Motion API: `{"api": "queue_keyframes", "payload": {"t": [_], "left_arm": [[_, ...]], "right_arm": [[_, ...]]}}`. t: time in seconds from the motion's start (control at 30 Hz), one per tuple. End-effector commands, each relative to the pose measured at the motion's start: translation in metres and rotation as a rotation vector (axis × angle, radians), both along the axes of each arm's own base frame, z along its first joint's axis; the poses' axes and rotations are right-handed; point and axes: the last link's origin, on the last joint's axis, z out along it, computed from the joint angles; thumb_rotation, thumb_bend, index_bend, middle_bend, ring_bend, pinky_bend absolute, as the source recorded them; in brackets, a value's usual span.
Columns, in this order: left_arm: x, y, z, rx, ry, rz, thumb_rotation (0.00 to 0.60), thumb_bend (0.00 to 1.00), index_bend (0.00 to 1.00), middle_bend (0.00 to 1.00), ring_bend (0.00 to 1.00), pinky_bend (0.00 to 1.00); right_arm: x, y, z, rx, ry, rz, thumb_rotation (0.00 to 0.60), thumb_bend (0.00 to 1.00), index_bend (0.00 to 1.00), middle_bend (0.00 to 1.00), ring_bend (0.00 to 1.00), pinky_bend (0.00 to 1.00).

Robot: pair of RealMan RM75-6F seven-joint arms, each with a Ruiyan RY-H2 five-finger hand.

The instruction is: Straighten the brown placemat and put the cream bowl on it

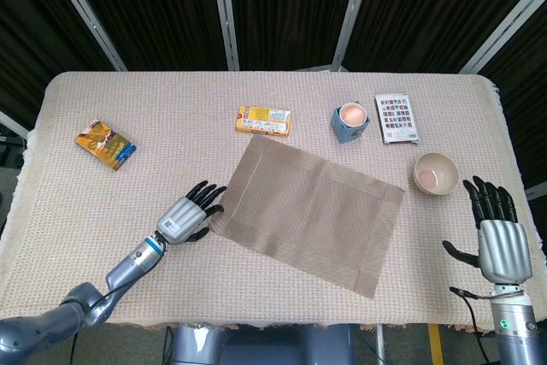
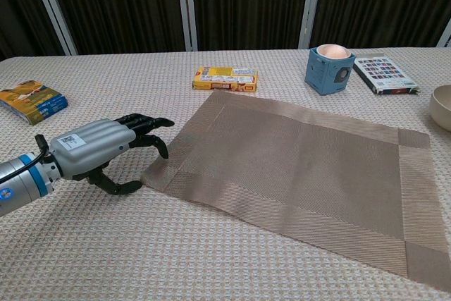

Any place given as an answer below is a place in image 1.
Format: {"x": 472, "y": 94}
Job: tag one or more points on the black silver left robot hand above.
{"x": 179, "y": 219}

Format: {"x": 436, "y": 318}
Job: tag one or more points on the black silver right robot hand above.
{"x": 506, "y": 249}

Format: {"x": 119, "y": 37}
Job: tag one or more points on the beige bowl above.
{"x": 436, "y": 172}

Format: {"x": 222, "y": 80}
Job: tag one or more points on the brown woven placemat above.
{"x": 307, "y": 211}

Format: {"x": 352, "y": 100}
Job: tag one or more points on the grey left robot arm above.
{"x": 128, "y": 266}

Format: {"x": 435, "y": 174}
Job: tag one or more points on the beige woven tablecloth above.
{"x": 128, "y": 194}

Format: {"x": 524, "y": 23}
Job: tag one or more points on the orange and blue packet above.
{"x": 107, "y": 147}

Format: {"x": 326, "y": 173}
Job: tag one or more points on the yellow snack box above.
{"x": 262, "y": 121}

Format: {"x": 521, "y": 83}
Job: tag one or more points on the dark curtain panel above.
{"x": 427, "y": 6}
{"x": 158, "y": 10}
{"x": 290, "y": 10}
{"x": 34, "y": 19}
{"x": 525, "y": 104}

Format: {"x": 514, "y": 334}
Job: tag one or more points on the grey robot torso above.
{"x": 256, "y": 348}

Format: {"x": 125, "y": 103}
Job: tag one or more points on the white table leg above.
{"x": 379, "y": 348}

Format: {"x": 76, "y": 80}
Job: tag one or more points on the white box with picture grid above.
{"x": 397, "y": 119}

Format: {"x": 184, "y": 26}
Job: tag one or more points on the blue carton sleeve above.
{"x": 346, "y": 134}

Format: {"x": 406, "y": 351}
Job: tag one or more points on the pink cup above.
{"x": 353, "y": 114}

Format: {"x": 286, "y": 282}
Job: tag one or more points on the grey partition post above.
{"x": 504, "y": 27}
{"x": 13, "y": 123}
{"x": 226, "y": 19}
{"x": 350, "y": 14}
{"x": 85, "y": 14}

